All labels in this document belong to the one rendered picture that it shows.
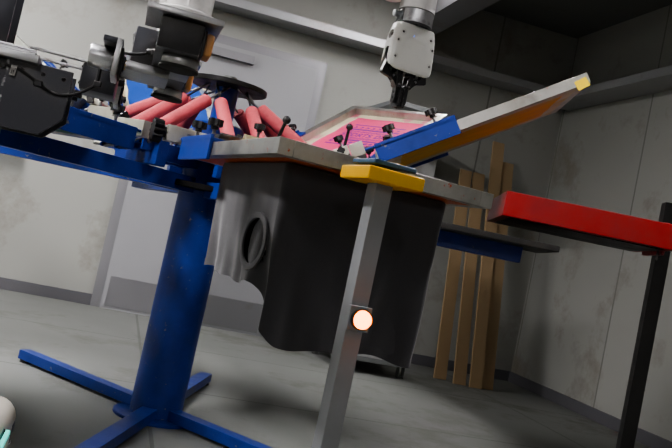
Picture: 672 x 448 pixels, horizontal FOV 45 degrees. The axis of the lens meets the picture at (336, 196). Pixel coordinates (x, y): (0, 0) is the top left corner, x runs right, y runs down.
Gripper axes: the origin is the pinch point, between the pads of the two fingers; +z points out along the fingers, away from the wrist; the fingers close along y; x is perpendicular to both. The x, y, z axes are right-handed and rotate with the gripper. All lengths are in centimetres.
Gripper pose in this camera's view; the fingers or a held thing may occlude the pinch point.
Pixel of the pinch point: (398, 98)
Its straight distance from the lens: 170.5
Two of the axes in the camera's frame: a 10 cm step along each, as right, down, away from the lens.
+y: 8.8, 2.2, 4.3
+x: -4.3, -0.4, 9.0
